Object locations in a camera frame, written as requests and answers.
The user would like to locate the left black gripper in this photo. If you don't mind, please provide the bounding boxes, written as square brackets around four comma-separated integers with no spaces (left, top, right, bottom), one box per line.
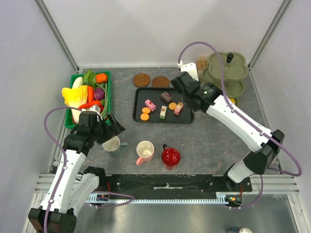
[90,112,125,146]

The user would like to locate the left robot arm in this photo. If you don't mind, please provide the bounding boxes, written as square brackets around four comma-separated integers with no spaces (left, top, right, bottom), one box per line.
[28,111,125,233]

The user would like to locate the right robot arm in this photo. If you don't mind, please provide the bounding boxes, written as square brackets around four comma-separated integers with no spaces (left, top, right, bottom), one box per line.
[171,71,284,191]

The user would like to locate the grey blue mug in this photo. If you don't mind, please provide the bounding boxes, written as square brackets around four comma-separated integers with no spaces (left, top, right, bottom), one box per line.
[102,136,128,156]

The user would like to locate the chocolate layer cake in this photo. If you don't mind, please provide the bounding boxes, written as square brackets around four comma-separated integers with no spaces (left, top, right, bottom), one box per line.
[160,92,172,104]

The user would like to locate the middle brown saucer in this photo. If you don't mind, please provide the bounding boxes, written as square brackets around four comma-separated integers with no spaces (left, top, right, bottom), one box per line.
[152,76,170,87]

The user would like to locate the brown saucer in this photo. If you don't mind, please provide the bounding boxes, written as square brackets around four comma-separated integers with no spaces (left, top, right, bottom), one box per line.
[152,76,170,87]
[133,73,151,87]

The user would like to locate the pink striped cake slice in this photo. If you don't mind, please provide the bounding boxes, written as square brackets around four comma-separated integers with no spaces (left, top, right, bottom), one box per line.
[174,102,184,116]

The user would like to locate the right orange biscuit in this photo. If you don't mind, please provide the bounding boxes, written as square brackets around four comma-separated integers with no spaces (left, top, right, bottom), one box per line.
[169,102,177,111]

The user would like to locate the orange biscuit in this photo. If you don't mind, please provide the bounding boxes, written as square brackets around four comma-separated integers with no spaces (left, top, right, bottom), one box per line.
[142,107,151,114]
[140,113,149,121]
[169,102,177,111]

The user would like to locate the brown cardboard boxes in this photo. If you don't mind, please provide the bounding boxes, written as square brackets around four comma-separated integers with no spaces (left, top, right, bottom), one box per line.
[196,56,209,71]

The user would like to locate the green toy beans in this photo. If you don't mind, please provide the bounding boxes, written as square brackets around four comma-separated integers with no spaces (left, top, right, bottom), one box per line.
[100,83,109,118]

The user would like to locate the green white cake slice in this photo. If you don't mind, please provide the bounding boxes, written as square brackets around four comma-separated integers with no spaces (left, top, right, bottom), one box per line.
[159,106,167,119]

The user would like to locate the lying orange toy carrot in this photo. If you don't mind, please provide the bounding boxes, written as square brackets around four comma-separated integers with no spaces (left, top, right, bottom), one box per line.
[78,100,102,109]

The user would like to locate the black baking tray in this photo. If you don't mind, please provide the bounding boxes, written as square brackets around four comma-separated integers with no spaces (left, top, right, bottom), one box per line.
[132,87,194,124]

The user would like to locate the pink mug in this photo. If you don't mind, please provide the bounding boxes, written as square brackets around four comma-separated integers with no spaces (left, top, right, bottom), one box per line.
[136,141,155,166]

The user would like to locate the lower left orange biscuit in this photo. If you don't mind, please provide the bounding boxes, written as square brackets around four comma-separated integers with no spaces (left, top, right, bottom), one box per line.
[140,113,149,121]

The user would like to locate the pink cake with cherry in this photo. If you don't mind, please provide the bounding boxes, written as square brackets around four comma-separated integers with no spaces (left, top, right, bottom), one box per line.
[145,99,156,112]

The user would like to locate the left brown saucer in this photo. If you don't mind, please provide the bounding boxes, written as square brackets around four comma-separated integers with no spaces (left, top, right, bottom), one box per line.
[133,73,151,87]

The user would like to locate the purple toy onion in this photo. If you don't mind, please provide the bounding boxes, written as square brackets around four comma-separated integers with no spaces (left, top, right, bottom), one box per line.
[94,88,105,100]

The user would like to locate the upper left orange biscuit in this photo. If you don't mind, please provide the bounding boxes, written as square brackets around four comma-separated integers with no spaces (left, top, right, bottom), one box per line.
[142,107,151,114]

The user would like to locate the green plastic crate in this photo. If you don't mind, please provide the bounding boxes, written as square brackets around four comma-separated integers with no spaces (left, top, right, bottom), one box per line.
[64,70,111,129]

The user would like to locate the upright orange toy carrot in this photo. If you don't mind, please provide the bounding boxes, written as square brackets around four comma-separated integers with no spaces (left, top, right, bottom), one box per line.
[87,86,94,103]

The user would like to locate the yellow toy cabbage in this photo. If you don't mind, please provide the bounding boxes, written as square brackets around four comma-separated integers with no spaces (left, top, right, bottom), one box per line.
[61,85,87,109]

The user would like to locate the green three-tier stand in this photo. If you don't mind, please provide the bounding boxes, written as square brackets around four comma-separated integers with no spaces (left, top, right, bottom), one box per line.
[201,51,248,105]

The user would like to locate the orange toy pumpkin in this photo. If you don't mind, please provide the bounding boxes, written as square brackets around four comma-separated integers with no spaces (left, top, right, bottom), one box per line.
[96,73,108,84]

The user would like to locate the white toy radish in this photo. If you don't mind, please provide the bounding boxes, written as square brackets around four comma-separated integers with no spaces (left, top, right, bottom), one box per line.
[72,77,84,88]

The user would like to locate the red mug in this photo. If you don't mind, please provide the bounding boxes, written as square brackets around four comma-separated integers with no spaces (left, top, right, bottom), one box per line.
[161,144,181,170]

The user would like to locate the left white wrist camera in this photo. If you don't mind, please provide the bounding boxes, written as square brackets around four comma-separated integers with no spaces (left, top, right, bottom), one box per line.
[81,105,103,119]

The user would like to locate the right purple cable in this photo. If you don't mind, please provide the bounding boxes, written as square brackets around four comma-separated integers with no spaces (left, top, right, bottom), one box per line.
[178,41,302,209]

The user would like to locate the purple cable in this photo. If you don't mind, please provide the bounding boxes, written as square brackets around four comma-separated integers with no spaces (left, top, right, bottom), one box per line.
[43,106,83,233]
[178,41,302,209]

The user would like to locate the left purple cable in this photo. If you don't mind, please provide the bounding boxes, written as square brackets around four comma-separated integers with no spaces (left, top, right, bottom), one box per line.
[43,106,83,233]

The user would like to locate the white cable duct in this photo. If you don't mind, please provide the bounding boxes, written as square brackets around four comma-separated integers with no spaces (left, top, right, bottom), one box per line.
[85,192,241,205]

